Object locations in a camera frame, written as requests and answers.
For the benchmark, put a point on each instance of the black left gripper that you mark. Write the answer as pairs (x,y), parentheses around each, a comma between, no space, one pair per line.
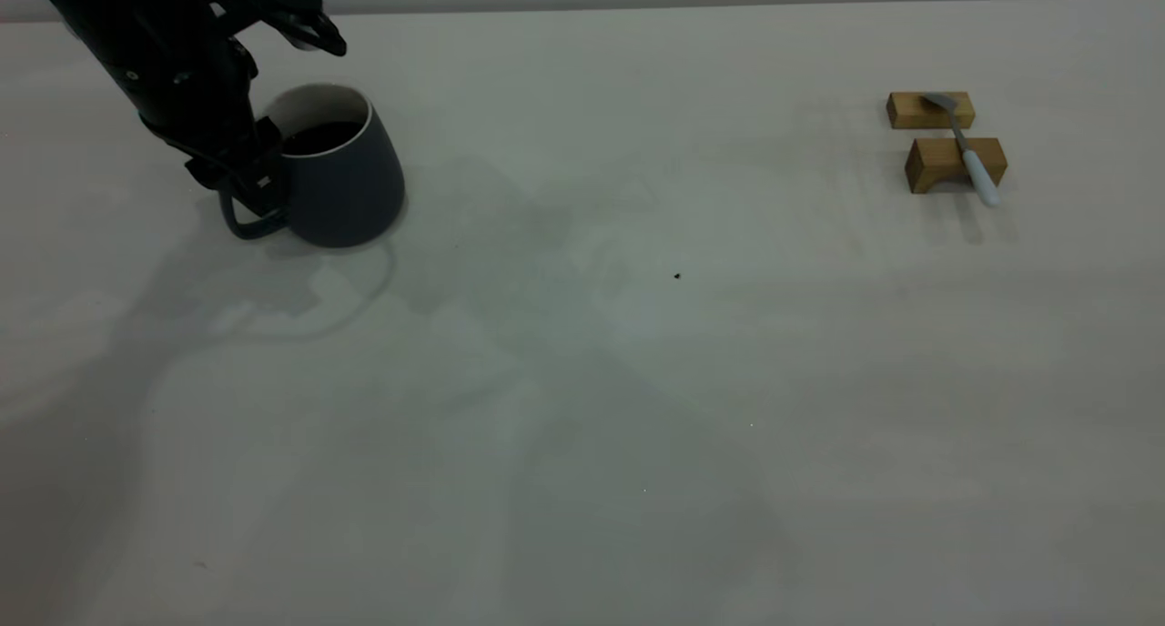
(196,98)

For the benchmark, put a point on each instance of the dark grey ceramic cup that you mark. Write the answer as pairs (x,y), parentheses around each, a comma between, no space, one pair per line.
(350,194)

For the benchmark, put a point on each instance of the arched wooden block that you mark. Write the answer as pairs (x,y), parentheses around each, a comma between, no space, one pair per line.
(933,162)

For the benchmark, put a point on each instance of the flat rectangular wooden block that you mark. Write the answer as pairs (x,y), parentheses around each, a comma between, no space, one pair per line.
(910,112)

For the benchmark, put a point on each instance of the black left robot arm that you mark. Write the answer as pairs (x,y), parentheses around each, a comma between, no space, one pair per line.
(100,16)

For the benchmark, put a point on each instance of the dark coffee liquid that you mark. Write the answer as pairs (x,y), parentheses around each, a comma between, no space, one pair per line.
(323,137)

